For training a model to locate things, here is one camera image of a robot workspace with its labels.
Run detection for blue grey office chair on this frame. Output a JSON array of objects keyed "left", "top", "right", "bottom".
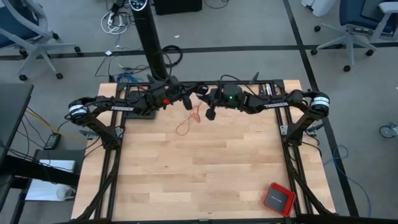
[
  {"left": 0, "top": 0, "right": 82, "bottom": 82},
  {"left": 310, "top": 0, "right": 398, "bottom": 73}
]

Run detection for black braided cable harness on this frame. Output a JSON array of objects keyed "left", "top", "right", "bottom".
[
  {"left": 287, "top": 144, "right": 335, "bottom": 216},
  {"left": 76, "top": 146, "right": 123, "bottom": 221}
]

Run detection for blue floor cable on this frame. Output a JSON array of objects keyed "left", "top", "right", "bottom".
[
  {"left": 116, "top": 72, "right": 144, "bottom": 84},
  {"left": 322, "top": 144, "right": 373, "bottom": 218}
]

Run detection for red wire cord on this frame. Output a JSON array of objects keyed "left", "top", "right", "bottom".
[{"left": 175, "top": 101, "right": 203, "bottom": 137}]

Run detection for black coiled floor cable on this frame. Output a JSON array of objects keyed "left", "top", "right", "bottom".
[{"left": 161, "top": 45, "right": 184, "bottom": 68}]

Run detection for black floor box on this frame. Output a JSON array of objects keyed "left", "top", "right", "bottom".
[{"left": 153, "top": 0, "right": 203, "bottom": 16}]

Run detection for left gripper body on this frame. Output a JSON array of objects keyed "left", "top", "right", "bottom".
[{"left": 146, "top": 79, "right": 187, "bottom": 108}]

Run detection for clear plastic cup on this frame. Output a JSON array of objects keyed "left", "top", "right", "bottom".
[{"left": 57, "top": 185, "right": 76, "bottom": 202}]

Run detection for white power strip cable bundle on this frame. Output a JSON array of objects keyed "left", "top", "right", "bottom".
[{"left": 99, "top": 8, "right": 133, "bottom": 36}]

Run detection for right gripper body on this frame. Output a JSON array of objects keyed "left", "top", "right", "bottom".
[{"left": 214, "top": 84, "right": 246, "bottom": 110}]

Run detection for yellow cable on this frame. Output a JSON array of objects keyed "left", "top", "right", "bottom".
[{"left": 26, "top": 108, "right": 90, "bottom": 144}]

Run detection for black wire spool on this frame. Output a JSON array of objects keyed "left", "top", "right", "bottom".
[{"left": 195, "top": 84, "right": 210, "bottom": 97}]

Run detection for black desk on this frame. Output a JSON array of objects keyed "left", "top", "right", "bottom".
[{"left": 0, "top": 82, "right": 35, "bottom": 164}]

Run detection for black desk frame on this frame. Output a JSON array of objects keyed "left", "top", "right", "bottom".
[{"left": 0, "top": 149, "right": 86, "bottom": 224}]

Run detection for white sheet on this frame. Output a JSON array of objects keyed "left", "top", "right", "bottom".
[{"left": 24, "top": 179, "right": 75, "bottom": 202}]

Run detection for white box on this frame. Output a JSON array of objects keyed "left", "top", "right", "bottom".
[{"left": 39, "top": 159, "right": 76, "bottom": 174}]

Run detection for black power adapter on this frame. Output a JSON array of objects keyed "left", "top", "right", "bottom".
[{"left": 43, "top": 133, "right": 62, "bottom": 151}]

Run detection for black control box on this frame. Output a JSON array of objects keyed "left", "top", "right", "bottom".
[{"left": 126, "top": 90, "right": 156, "bottom": 119}]

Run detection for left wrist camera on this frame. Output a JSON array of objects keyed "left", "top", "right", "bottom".
[{"left": 167, "top": 75, "right": 181, "bottom": 93}]

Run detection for grey caster wheel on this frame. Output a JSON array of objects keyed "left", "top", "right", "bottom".
[{"left": 379, "top": 122, "right": 398, "bottom": 139}]

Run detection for red and black square case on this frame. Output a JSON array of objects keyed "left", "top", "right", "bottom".
[{"left": 263, "top": 182, "right": 297, "bottom": 218}]

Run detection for black tower fan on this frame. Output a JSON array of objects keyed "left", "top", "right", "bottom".
[{"left": 128, "top": 0, "right": 175, "bottom": 83}]

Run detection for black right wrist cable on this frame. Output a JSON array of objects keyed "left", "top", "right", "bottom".
[{"left": 218, "top": 74, "right": 249, "bottom": 91}]

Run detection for white bin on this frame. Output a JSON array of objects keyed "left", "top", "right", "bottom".
[{"left": 300, "top": 0, "right": 338, "bottom": 18}]

